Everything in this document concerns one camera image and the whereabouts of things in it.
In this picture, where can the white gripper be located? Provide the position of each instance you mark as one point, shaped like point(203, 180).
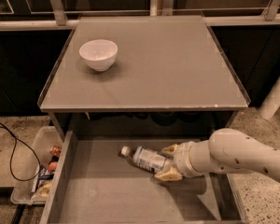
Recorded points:
point(181, 160)

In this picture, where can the blue plastic bottle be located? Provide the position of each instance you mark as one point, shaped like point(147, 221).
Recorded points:
point(146, 159)

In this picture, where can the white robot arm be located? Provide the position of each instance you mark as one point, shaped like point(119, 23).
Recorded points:
point(227, 151)

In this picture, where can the open grey top drawer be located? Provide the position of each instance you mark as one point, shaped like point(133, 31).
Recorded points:
point(94, 185)

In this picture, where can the grey cabinet with counter top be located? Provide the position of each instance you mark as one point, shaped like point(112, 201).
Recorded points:
point(164, 63)

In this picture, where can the orange can in bin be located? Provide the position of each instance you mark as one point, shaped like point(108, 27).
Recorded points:
point(56, 151)

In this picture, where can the red round item in bin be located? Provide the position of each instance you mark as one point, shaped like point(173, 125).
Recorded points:
point(52, 166)

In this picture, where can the clear plastic storage bin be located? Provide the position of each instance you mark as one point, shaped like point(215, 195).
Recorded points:
point(45, 139)

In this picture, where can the dark packet in bin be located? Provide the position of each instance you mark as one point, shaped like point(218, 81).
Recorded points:
point(42, 177)

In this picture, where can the yellow item in bin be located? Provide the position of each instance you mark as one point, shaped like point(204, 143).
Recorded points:
point(43, 190)

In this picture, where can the white ceramic bowl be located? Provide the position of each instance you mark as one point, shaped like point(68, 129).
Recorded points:
point(99, 54)

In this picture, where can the metal window frame rail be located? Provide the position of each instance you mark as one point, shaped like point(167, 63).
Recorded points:
point(63, 14)

